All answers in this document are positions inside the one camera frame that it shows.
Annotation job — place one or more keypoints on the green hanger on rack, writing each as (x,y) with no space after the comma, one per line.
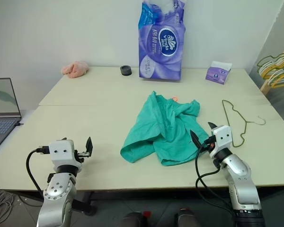
(260,62)

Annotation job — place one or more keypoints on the dark grey rounded shape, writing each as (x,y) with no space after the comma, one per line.
(132,220)
(185,218)

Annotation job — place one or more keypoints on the dark red-topped object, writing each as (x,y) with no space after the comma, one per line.
(146,218)

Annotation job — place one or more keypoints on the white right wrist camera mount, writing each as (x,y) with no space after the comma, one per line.
(222,137)

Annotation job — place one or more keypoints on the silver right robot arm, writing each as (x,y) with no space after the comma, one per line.
(241,179)

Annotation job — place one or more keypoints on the pink crumpled cloth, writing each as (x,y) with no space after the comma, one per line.
(75,69)

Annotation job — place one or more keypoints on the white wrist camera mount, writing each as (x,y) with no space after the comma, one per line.
(61,153)
(222,137)

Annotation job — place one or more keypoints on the green cloth garment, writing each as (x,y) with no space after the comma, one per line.
(161,127)

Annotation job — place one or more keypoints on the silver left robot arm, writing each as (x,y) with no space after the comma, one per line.
(56,189)

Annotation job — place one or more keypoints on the white hanger on rack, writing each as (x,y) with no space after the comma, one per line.
(274,84)

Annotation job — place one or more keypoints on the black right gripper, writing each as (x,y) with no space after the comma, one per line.
(207,145)

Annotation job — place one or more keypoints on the grey laptop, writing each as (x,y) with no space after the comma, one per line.
(2,123)

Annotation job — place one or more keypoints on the black table leg frame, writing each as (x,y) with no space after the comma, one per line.
(88,203)

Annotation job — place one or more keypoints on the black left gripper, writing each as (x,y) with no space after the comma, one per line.
(81,154)

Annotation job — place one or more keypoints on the yellow hanger on rack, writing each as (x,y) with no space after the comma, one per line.
(266,75)

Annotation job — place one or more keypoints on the large purple tissue pack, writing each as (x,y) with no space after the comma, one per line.
(161,47)

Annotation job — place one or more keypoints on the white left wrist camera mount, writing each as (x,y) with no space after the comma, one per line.
(61,153)

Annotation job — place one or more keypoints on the black round object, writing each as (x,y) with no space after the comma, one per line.
(126,71)

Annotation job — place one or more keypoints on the small purple tissue pack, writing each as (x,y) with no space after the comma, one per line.
(216,74)

